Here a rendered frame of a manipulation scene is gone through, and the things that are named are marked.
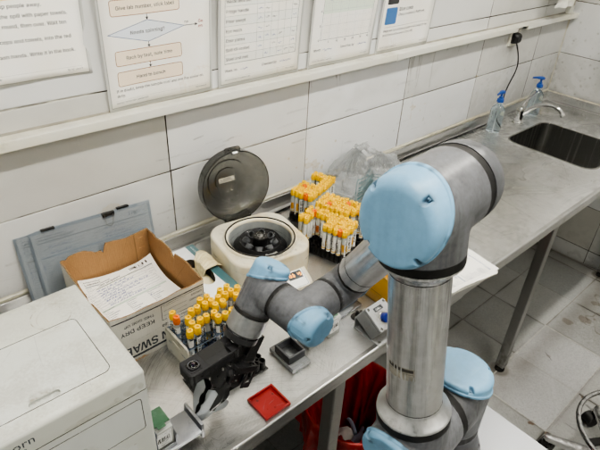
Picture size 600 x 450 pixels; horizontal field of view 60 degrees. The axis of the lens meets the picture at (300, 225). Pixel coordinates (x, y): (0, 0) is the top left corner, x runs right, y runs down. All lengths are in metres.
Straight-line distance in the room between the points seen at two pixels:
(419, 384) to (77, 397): 0.50
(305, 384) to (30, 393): 0.60
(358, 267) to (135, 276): 0.71
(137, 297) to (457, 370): 0.80
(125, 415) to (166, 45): 0.87
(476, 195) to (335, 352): 0.75
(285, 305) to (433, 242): 0.41
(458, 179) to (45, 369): 0.68
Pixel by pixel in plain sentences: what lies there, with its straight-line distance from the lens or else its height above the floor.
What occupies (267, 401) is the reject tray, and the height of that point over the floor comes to 0.88.
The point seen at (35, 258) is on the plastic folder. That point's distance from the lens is 1.45.
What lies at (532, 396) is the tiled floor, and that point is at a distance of 2.61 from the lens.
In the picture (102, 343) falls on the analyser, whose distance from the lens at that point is 0.95.
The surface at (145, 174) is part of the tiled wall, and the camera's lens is 1.49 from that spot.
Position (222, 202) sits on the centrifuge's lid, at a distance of 1.59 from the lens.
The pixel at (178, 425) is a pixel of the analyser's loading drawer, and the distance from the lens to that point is 1.14.
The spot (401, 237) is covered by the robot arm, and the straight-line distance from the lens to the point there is 0.62.
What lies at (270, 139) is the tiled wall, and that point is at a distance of 1.71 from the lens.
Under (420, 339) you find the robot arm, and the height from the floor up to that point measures 1.32.
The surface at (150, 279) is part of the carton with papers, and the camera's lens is 1.44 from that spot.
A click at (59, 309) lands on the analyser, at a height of 1.17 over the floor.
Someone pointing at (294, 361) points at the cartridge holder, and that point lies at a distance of 1.26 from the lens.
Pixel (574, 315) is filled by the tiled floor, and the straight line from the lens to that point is 3.13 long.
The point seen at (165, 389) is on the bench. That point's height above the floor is 0.87.
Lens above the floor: 1.83
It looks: 33 degrees down
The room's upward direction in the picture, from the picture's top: 3 degrees clockwise
